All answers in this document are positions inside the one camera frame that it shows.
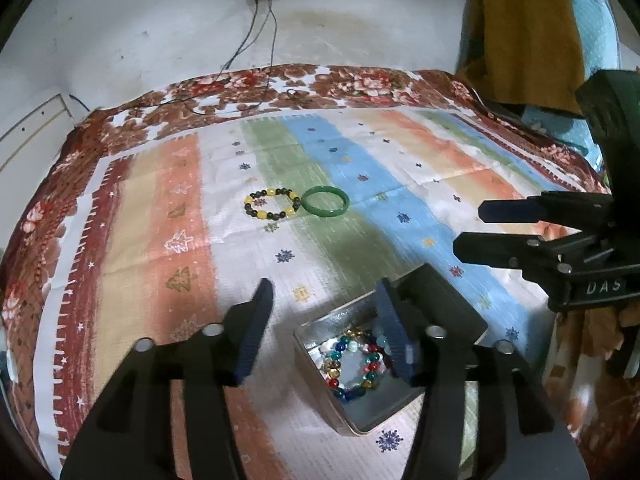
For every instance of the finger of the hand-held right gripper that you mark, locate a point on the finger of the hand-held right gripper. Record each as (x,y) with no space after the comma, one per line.
(500,251)
(520,210)

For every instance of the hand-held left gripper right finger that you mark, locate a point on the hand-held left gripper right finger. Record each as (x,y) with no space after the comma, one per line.
(395,330)

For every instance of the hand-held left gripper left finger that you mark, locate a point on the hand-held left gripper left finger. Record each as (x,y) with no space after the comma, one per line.
(255,330)

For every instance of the silver metal tin box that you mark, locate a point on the silver metal tin box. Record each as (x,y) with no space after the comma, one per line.
(325,410)

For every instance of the green jade bangle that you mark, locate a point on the green jade bangle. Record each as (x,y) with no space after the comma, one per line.
(312,210)

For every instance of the striped colourful mat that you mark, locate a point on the striped colourful mat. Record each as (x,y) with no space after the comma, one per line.
(225,250)

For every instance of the light blue printed cloth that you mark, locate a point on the light blue printed cloth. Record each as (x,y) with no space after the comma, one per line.
(597,35)

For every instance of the mustard yellow garment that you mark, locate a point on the mustard yellow garment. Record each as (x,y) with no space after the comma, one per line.
(525,35)

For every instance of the striped patterned bed cover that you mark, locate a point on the striped patterned bed cover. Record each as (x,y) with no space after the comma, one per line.
(150,110)

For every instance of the white wooden headboard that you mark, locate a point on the white wooden headboard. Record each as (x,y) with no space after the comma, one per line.
(30,125)

